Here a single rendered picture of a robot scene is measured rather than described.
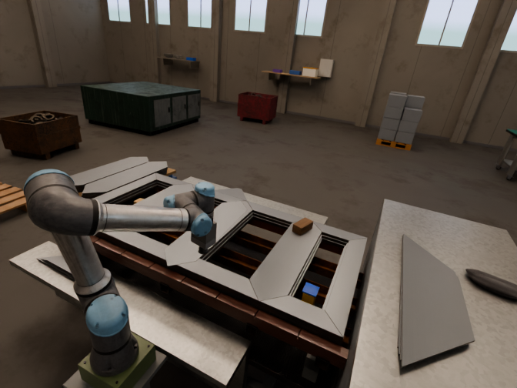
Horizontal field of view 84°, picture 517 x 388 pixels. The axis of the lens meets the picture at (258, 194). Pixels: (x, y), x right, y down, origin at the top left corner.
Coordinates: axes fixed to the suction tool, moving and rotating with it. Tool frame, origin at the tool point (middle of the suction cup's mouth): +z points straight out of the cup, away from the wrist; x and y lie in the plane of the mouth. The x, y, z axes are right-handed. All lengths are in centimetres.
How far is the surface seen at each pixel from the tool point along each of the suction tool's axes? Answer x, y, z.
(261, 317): 2.4, -34.0, 12.8
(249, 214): -56, 14, 12
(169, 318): 16.8, 2.9, 28.4
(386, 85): -893, 121, -16
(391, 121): -685, 47, 45
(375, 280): -20, -66, -10
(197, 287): 6.8, -3.5, 13.7
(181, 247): -4.6, 18.2, 10.4
